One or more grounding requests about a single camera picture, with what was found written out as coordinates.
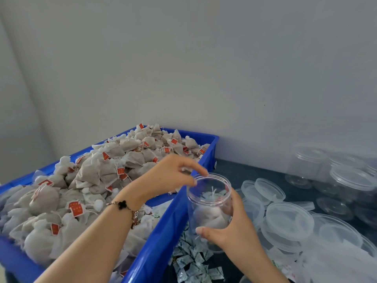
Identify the pile of green desiccant packets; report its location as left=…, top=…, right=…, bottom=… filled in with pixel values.
left=171, top=227, right=225, bottom=283

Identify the pile of white label papers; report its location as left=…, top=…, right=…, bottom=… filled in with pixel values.
left=265, top=230, right=377, bottom=283

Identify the group of lidded jars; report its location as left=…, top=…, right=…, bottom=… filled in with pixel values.
left=285, top=147, right=377, bottom=228

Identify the white mesh tea bag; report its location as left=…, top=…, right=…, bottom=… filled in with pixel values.
left=193, top=204, right=231, bottom=230

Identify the person's right hand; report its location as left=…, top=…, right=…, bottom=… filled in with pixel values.
left=196, top=188, right=270, bottom=267

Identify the thin beaded bracelet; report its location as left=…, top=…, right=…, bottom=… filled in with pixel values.
left=106, top=200, right=141, bottom=229

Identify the pile of tea bags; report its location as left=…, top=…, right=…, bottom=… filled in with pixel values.
left=0, top=122, right=210, bottom=277

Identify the person's left hand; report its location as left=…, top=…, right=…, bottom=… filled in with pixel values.
left=118, top=153, right=209, bottom=211

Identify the blue plastic tray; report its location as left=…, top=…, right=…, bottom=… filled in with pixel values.
left=0, top=128, right=220, bottom=283

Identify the clear plastic jar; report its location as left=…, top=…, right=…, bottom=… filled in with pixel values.
left=187, top=174, right=234, bottom=252

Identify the person's left forearm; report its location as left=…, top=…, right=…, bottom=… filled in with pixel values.
left=35, top=200, right=145, bottom=283

